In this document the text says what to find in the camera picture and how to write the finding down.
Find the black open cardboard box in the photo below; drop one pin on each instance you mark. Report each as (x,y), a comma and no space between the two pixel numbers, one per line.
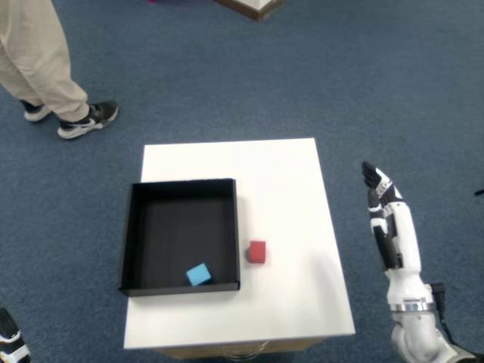
(166,234)

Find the beige trousers of person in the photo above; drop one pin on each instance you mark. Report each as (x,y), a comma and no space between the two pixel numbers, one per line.
(34,56)

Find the red cube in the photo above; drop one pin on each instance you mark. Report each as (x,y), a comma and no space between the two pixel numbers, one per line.
(258,251)

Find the blue cube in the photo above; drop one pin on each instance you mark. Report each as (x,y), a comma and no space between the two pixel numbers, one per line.
(198,274)

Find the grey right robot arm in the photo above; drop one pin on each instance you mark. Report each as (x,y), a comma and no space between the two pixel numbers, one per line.
(419,336)

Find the black object at picture edge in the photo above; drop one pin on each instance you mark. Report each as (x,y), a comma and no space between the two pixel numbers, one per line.
(479,191)

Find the white board with wooden edge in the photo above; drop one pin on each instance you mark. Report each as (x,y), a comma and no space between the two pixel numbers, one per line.
(251,7)

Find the black white sneaker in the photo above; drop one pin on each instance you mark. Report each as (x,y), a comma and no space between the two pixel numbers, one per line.
(36,112)
(89,121)

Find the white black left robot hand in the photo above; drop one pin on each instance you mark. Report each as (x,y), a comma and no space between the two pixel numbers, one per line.
(11,340)

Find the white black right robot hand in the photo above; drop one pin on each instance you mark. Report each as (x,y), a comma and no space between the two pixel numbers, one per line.
(406,242)

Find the white table with wooden base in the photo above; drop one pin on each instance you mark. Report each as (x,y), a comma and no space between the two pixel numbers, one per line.
(287,302)

